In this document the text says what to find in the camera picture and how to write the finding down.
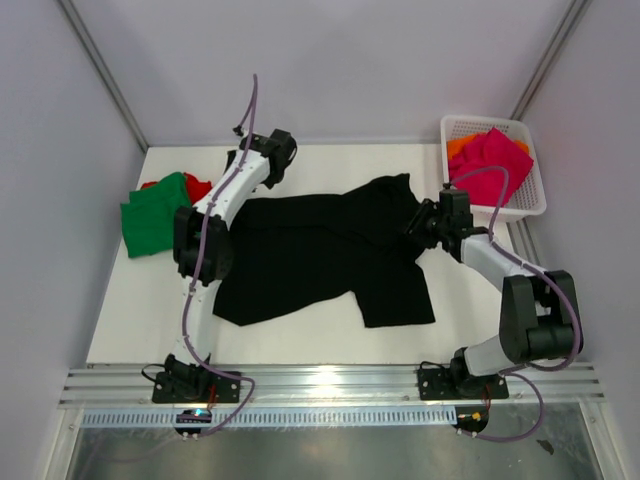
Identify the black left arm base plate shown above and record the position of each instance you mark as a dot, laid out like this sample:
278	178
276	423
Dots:
194	386

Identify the frame post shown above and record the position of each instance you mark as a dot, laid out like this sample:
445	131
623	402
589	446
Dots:
567	26
91	49

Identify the red t shirt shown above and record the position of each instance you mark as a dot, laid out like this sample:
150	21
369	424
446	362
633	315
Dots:
195	185

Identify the left rear frame post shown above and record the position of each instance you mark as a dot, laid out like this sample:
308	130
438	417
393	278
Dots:
91	49

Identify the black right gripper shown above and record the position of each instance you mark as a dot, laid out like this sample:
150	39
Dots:
414	230

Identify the green t shirt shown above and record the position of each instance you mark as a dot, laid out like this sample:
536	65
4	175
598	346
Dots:
147	219

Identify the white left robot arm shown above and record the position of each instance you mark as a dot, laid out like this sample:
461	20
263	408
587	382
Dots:
202	245

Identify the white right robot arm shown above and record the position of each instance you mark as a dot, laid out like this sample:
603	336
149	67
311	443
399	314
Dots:
539	322

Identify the orange t shirt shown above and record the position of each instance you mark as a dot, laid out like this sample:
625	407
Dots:
455	146

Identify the right rear frame post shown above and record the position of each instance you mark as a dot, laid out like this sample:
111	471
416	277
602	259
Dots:
567	26

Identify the white plastic basket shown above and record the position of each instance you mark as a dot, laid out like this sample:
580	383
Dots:
529	199

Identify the pink t shirt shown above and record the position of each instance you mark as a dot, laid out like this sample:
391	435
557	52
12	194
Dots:
490	168

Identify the black t shirt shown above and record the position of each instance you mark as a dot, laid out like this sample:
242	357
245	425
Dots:
290	253

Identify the grey slotted cable duct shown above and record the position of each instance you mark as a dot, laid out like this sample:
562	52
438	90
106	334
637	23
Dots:
270	417

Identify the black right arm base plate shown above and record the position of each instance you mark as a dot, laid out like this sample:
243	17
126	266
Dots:
454	382

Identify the aluminium front rail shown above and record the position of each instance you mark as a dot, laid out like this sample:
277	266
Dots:
312	385

